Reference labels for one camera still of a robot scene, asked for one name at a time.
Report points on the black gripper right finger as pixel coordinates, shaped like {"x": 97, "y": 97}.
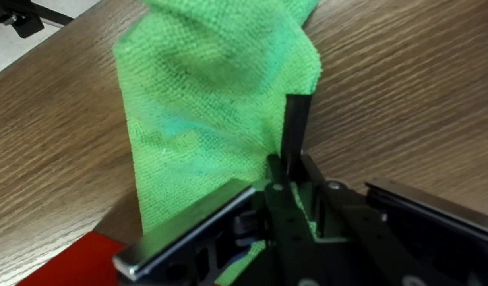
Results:
{"x": 391, "y": 239}

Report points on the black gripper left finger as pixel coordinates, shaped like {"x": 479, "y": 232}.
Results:
{"x": 201, "y": 239}

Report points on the green microfibre cloth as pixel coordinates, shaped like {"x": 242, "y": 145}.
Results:
{"x": 212, "y": 105}

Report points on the wooden box with red drawer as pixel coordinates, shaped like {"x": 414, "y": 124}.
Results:
{"x": 78, "y": 263}

